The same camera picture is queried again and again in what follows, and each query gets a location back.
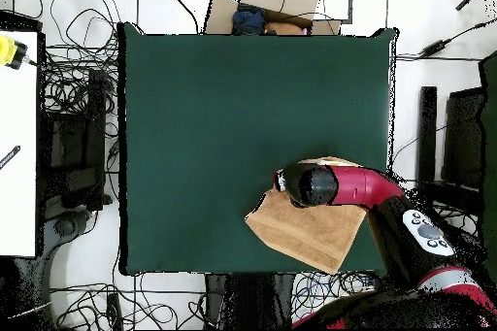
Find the tan terry towel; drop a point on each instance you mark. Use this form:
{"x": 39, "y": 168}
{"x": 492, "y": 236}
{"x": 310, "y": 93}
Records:
{"x": 310, "y": 230}

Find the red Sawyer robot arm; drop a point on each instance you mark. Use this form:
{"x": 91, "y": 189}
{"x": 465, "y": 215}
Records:
{"x": 357, "y": 187}

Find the orange cloth item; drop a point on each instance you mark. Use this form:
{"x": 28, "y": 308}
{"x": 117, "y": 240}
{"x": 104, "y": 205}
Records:
{"x": 283, "y": 29}

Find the black flat box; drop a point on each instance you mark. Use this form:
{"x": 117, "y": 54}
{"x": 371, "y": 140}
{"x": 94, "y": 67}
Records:
{"x": 19, "y": 22}

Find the dark green table cloth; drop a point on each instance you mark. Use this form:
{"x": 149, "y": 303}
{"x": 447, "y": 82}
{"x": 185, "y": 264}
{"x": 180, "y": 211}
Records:
{"x": 194, "y": 113}

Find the black metal stand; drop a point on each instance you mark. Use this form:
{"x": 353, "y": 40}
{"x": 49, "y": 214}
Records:
{"x": 215, "y": 300}

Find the black upright bar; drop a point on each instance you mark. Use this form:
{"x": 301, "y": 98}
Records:
{"x": 427, "y": 133}

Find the dark blue garment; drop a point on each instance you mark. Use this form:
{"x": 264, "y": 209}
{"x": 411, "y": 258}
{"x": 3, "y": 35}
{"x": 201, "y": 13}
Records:
{"x": 248, "y": 22}

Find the black equipment rack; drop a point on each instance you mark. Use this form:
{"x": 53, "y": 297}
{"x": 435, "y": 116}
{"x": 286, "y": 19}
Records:
{"x": 77, "y": 144}

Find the black power adapter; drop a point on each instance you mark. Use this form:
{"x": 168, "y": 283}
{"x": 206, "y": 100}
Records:
{"x": 435, "y": 47}

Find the black power strip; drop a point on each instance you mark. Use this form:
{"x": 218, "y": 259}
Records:
{"x": 114, "y": 311}

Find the dark green fabric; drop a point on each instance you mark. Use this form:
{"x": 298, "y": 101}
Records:
{"x": 491, "y": 152}

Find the white desk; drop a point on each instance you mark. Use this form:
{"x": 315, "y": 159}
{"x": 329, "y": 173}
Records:
{"x": 17, "y": 152}

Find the black pen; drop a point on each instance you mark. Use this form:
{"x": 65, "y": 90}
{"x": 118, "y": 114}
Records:
{"x": 9, "y": 157}

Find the yellow and black tool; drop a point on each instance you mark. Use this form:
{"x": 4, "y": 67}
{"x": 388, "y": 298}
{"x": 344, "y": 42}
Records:
{"x": 6, "y": 51}

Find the grey pedestal foot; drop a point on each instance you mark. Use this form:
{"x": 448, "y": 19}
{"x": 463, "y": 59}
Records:
{"x": 64, "y": 227}

